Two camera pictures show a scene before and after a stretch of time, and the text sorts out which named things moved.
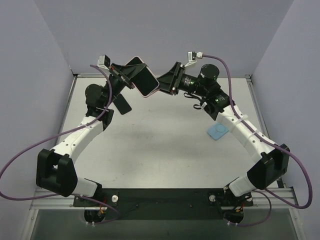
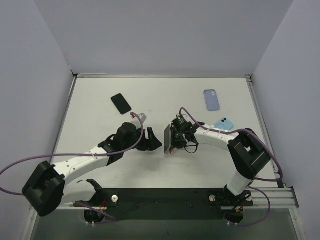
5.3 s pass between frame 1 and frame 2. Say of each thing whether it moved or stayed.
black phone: stayed
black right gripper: moved
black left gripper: moved
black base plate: stayed
